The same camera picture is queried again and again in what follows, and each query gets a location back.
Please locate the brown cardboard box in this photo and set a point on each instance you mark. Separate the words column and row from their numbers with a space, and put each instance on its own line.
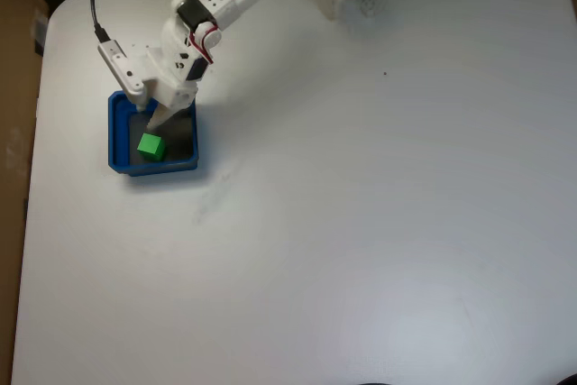
column 15, row 110

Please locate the green cube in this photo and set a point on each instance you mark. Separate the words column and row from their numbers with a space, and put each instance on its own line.
column 150, row 145

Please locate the blue open box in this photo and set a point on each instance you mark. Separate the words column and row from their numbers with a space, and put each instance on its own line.
column 118, row 141

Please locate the silver camera box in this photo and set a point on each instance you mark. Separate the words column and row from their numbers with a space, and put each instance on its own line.
column 121, row 69

